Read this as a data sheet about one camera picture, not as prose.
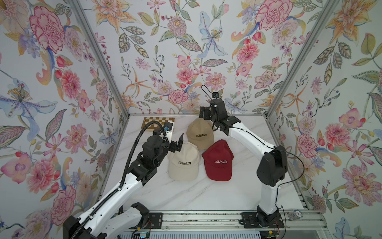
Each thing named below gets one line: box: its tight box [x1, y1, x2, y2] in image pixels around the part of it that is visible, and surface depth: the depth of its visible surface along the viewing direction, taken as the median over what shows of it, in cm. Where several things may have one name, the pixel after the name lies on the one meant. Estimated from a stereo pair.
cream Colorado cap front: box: [167, 141, 200, 182], surface depth 91 cm
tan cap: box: [186, 118, 215, 150], surface depth 103 cm
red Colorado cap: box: [201, 139, 235, 181], surface depth 90 cm
